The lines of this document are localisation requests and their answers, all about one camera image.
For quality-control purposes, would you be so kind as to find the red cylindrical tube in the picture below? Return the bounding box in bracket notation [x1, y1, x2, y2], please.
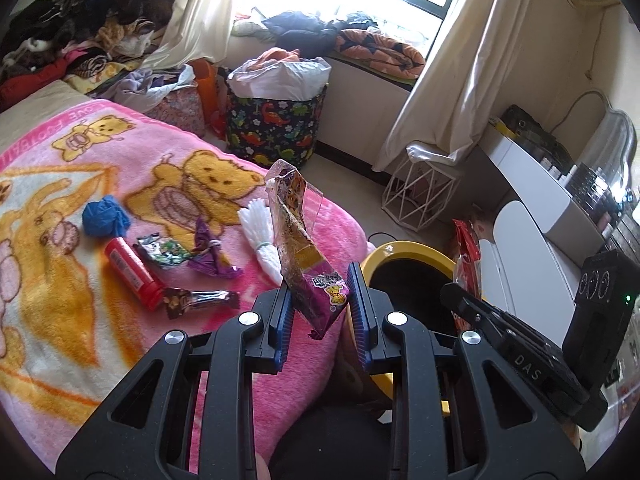
[104, 237, 165, 312]

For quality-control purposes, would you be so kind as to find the green black snack packet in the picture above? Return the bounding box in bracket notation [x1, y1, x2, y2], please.
[134, 233, 192, 269]

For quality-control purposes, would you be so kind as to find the white wire side table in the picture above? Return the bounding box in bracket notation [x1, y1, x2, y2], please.
[382, 153, 463, 232]

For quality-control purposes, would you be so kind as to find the red plastic wrapper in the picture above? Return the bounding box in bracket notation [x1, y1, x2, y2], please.
[452, 219, 482, 299]

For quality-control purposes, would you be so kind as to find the purple yellow snack bag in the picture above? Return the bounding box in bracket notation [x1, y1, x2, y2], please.
[266, 159, 349, 340]

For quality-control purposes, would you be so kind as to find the white dresser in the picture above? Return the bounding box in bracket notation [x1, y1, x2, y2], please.
[480, 125, 604, 344]

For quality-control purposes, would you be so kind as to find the dinosaur print laundry basket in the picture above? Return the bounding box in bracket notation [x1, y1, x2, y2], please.
[226, 84, 329, 168]

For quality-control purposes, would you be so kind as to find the brown candy bar wrapper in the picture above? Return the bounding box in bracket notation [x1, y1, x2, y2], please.
[162, 287, 240, 320]

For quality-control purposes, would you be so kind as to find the left cream curtain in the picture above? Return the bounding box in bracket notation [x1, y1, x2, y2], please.
[141, 0, 234, 70]

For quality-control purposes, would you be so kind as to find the orange bag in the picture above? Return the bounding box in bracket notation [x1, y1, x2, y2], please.
[189, 58, 219, 125]

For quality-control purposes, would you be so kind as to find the yellow rimmed trash bin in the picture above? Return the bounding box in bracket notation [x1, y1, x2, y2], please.
[337, 240, 458, 413]

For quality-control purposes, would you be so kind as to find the vanity mirror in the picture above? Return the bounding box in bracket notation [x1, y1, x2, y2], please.
[578, 110, 637, 202]

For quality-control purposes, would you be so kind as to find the white yarn tassel bundle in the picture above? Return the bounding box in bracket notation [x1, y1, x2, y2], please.
[238, 198, 283, 286]

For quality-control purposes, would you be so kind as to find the cream curtain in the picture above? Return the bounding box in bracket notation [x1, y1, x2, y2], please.
[373, 0, 532, 171]
[141, 0, 234, 70]

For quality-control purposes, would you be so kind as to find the orange patterned folded blanket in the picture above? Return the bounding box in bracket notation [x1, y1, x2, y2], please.
[334, 28, 425, 81]

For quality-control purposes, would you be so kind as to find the purple snack wrapper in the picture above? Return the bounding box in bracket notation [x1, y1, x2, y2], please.
[186, 217, 243, 280]

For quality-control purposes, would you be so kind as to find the floral fabric bag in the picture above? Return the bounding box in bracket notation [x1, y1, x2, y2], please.
[144, 87, 206, 138]

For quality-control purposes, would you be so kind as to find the pile of dark clothes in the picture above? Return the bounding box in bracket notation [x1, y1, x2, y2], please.
[1, 0, 175, 55]

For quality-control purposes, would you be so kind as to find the right cream curtain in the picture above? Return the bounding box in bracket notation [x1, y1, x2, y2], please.
[373, 0, 532, 171]

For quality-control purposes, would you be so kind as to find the blue paper ball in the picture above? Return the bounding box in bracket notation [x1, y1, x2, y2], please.
[82, 195, 131, 238]

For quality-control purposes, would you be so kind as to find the black jacket on sill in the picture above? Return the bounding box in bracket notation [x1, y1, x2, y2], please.
[262, 12, 347, 58]

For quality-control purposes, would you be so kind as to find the black box on dresser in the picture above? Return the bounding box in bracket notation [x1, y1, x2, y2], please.
[500, 104, 574, 171]

